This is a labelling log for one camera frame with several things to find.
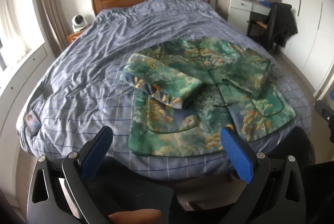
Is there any black coat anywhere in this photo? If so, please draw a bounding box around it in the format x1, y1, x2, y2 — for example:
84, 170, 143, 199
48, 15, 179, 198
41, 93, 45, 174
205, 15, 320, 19
266, 2, 298, 48

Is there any blue checkered bed sheet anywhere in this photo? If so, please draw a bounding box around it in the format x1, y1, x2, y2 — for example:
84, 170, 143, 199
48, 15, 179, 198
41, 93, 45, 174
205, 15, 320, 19
16, 0, 312, 183

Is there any wooden nightstand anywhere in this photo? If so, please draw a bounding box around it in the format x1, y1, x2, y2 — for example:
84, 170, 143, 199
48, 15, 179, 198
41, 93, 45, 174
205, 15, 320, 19
66, 31, 85, 44

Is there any dark wooden chair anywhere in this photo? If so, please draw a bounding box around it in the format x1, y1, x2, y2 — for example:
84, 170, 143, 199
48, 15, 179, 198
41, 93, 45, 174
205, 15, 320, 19
247, 3, 281, 53

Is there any person's left hand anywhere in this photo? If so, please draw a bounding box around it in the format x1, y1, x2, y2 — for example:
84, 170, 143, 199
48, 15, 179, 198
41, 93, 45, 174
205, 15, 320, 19
108, 209, 162, 224

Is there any phone with picture case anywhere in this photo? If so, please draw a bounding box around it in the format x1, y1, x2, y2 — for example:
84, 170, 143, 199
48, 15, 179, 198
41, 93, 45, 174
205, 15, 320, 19
23, 110, 41, 134

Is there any green printed padded jacket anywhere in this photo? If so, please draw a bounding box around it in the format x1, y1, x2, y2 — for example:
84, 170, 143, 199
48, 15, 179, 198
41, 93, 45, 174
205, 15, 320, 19
120, 39, 296, 158

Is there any white desk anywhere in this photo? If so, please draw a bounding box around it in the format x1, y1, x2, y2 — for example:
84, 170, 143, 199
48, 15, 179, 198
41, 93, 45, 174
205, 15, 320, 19
216, 0, 277, 37

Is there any white wardrobe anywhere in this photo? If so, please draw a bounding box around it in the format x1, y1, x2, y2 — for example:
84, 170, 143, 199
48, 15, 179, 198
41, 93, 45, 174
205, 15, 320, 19
266, 0, 334, 99

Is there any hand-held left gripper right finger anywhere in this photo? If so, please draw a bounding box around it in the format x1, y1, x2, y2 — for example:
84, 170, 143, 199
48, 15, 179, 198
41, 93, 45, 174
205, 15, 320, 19
220, 126, 307, 224

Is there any white round fan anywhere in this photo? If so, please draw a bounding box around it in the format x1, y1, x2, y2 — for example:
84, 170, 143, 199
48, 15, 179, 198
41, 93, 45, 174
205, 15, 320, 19
71, 14, 87, 32

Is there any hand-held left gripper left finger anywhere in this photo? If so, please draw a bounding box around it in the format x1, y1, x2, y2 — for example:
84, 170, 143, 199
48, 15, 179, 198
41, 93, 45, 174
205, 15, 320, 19
27, 125, 114, 224

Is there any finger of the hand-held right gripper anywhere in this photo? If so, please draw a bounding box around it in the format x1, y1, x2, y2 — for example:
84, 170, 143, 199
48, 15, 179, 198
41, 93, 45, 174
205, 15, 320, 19
314, 91, 334, 143

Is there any bright window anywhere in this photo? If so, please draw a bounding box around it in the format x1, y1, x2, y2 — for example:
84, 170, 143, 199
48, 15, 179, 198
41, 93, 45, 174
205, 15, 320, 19
0, 0, 45, 70

